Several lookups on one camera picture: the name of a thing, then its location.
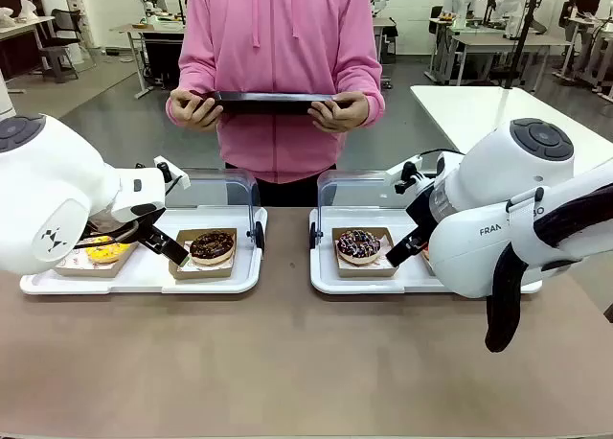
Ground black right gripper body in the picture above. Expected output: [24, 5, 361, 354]
[405, 182, 437, 249]

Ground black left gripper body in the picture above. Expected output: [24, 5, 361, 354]
[135, 210, 168, 252]

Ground chocolate nut donut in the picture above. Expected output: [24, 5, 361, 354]
[189, 229, 238, 267]

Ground cardboard donut box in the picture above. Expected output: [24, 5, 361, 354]
[168, 227, 238, 282]
[54, 240, 140, 279]
[330, 226, 401, 280]

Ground dark plastic serving tray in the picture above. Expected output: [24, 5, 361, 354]
[189, 89, 353, 117]

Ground person's left forearm pink sleeve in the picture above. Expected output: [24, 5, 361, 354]
[334, 45, 386, 105]

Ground person's right forearm pink sleeve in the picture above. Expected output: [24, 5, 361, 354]
[166, 45, 221, 105]

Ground chocolate sprinkle donut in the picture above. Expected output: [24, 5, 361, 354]
[334, 228, 383, 266]

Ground yellow glazed donut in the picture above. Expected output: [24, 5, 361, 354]
[85, 235, 122, 263]

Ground background person in black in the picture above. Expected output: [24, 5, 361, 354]
[558, 0, 605, 76]

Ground person's right hand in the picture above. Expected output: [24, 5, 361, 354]
[169, 87, 225, 133]

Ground person's left hand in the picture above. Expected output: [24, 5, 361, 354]
[308, 92, 372, 135]

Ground white display tray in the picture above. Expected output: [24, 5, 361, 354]
[308, 205, 543, 296]
[19, 205, 268, 295]

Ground clear plastic tray lid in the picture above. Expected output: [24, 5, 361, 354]
[165, 167, 265, 259]
[309, 170, 420, 251]

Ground white printed paper liner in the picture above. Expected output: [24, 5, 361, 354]
[60, 249, 124, 269]

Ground white side table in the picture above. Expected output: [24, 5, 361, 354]
[410, 84, 613, 176]

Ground black trousers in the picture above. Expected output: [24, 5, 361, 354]
[224, 162, 339, 208]

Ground grey background work table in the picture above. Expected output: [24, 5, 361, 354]
[448, 33, 574, 87]
[108, 21, 188, 101]

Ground black office chair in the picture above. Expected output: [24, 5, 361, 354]
[36, 8, 84, 84]

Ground black stand pole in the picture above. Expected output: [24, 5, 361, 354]
[505, 0, 548, 91]

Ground pink hoodie torso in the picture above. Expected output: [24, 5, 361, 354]
[166, 0, 386, 185]

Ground white background desk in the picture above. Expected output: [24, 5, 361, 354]
[0, 14, 57, 83]

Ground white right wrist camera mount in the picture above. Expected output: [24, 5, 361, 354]
[384, 154, 425, 196]

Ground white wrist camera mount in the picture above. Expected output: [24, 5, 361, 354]
[152, 155, 192, 192]
[384, 154, 425, 196]

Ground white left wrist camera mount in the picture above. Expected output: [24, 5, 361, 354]
[152, 155, 192, 192]

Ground black cable sleeve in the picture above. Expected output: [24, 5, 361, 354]
[484, 182, 613, 354]

